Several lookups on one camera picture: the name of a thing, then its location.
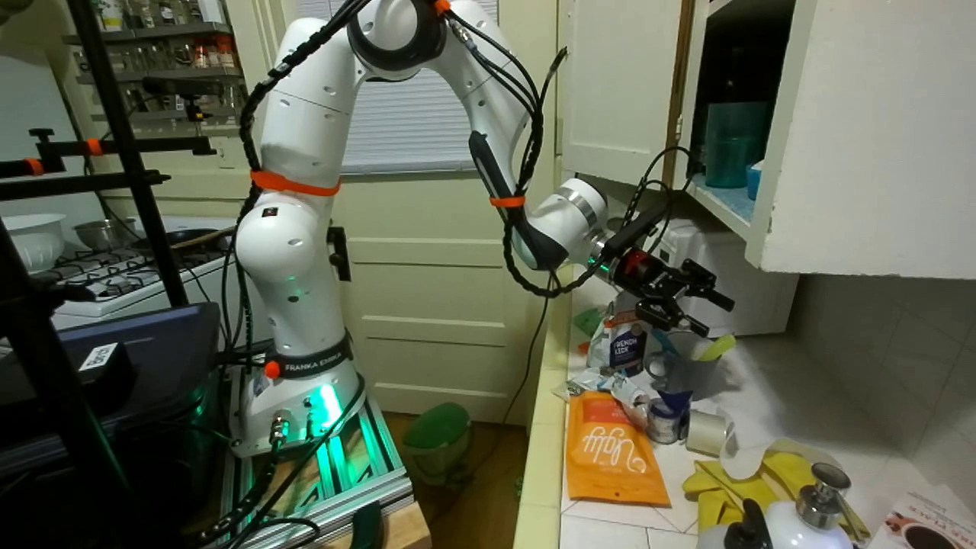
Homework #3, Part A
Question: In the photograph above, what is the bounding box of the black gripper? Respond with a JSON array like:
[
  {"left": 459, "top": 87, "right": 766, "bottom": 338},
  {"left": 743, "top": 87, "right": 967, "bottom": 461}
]
[{"left": 599, "top": 237, "right": 739, "bottom": 341}]

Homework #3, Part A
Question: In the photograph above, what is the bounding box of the grey mug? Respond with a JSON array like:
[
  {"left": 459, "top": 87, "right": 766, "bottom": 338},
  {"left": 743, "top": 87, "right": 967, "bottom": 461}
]
[{"left": 660, "top": 321, "right": 715, "bottom": 381}]

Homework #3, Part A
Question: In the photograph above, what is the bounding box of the blue and white mug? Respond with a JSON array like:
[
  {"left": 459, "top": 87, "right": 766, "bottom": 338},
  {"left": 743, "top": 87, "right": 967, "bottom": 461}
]
[{"left": 644, "top": 387, "right": 696, "bottom": 447}]

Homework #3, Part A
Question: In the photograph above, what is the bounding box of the white microwave oven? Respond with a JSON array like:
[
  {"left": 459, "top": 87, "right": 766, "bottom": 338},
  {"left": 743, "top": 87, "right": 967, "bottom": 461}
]
[{"left": 649, "top": 216, "right": 803, "bottom": 341}]

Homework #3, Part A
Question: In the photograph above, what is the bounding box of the blue label bottle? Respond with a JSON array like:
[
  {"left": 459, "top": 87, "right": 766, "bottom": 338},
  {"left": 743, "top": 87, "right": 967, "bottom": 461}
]
[{"left": 607, "top": 317, "right": 649, "bottom": 376}]

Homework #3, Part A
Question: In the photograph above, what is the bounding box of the green packet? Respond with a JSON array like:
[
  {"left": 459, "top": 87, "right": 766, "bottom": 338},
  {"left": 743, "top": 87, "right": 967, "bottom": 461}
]
[{"left": 570, "top": 303, "right": 604, "bottom": 341}]

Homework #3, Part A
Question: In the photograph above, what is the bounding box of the white lettered tube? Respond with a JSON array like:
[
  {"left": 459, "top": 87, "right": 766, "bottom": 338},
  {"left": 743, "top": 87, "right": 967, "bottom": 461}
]
[{"left": 564, "top": 365, "right": 660, "bottom": 408}]

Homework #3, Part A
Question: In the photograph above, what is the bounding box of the teal tumbler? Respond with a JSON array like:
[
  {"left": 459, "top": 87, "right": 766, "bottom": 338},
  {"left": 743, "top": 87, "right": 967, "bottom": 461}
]
[{"left": 703, "top": 101, "right": 771, "bottom": 193}]

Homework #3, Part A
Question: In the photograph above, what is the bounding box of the orange snack bag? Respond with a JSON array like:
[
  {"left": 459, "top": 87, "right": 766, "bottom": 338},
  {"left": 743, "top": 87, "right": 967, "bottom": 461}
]
[{"left": 564, "top": 391, "right": 674, "bottom": 510}]

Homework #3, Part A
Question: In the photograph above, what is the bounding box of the small white dish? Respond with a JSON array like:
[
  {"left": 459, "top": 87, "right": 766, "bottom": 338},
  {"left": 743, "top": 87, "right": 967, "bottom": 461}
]
[{"left": 722, "top": 444, "right": 777, "bottom": 481}]

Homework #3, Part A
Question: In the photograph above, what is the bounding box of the white open upper cabinet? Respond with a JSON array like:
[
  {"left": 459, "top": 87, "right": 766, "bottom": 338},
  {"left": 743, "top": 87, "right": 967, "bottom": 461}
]
[{"left": 554, "top": 0, "right": 817, "bottom": 240}]

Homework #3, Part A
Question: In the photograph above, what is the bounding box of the black pump bottle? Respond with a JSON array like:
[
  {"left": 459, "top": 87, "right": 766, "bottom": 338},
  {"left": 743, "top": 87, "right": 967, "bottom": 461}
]
[{"left": 700, "top": 498, "right": 776, "bottom": 549}]

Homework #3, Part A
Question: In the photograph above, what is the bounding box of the white chrome soap dispenser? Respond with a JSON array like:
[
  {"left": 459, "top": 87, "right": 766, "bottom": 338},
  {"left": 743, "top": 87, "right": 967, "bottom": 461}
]
[{"left": 762, "top": 461, "right": 861, "bottom": 549}]

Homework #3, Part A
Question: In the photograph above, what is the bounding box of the white panelled door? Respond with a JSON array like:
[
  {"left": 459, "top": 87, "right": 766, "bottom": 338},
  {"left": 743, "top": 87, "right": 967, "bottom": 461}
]
[{"left": 329, "top": 172, "right": 564, "bottom": 424}]

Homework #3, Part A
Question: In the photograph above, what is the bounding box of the white upper cabinet door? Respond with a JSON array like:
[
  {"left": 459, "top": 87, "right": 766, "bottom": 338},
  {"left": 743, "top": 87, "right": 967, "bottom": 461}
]
[{"left": 751, "top": 0, "right": 976, "bottom": 284}]

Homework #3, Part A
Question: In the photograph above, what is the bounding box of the green lined trash bin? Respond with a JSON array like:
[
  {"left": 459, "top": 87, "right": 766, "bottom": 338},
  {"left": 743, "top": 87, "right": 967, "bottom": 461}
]
[{"left": 403, "top": 400, "right": 475, "bottom": 488}]

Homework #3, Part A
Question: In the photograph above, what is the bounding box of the red white booklet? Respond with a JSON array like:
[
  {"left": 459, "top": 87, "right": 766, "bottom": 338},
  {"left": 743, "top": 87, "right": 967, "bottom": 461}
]
[{"left": 868, "top": 488, "right": 976, "bottom": 549}]

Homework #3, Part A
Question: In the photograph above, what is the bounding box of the white door window blind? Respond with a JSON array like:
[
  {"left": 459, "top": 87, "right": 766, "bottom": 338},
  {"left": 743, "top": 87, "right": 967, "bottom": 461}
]
[{"left": 338, "top": 71, "right": 483, "bottom": 182}]

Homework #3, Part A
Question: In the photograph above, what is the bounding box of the kitchen stove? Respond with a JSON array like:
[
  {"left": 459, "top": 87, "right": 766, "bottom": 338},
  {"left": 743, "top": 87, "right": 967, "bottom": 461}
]
[{"left": 41, "top": 216, "right": 240, "bottom": 333}]

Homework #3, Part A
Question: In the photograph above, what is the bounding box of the spice jar shelf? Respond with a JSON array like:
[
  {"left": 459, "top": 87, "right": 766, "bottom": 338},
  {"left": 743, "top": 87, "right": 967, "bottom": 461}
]
[{"left": 57, "top": 0, "right": 252, "bottom": 141}]

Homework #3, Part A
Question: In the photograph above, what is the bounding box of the black tripod stand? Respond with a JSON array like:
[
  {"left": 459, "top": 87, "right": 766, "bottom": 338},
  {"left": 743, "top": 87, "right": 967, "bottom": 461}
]
[{"left": 0, "top": 0, "right": 224, "bottom": 314}]

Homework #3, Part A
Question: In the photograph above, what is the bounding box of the white cooking pot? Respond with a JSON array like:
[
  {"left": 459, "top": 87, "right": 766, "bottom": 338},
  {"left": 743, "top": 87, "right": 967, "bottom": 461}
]
[{"left": 0, "top": 209, "right": 70, "bottom": 273}]

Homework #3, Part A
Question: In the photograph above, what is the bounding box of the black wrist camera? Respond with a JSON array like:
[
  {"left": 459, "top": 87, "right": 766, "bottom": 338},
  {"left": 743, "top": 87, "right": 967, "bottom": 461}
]
[{"left": 599, "top": 194, "right": 677, "bottom": 263}]

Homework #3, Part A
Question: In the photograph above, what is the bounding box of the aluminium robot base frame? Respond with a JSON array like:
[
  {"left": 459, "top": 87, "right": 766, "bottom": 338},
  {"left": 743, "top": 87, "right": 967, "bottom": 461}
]
[{"left": 208, "top": 376, "right": 422, "bottom": 549}]

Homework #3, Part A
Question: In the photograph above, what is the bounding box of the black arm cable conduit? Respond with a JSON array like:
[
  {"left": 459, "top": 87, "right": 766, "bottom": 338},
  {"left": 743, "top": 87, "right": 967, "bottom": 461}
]
[{"left": 238, "top": 0, "right": 573, "bottom": 303}]

